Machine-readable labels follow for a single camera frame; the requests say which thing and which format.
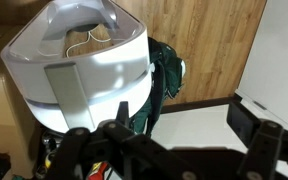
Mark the red white golf headcover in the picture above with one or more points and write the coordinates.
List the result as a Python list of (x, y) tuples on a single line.
[(99, 170)]

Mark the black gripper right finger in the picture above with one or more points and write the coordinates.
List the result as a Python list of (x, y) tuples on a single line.
[(260, 150)]

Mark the yellow black golf headcover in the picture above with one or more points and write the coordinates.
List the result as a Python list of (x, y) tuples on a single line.
[(49, 160)]

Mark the white door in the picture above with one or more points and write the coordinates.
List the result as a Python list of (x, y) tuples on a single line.
[(280, 60)]

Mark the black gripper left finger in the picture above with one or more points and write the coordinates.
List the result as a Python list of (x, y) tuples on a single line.
[(134, 156)]

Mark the dark green white golf headcover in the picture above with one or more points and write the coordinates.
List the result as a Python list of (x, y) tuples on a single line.
[(165, 73)]

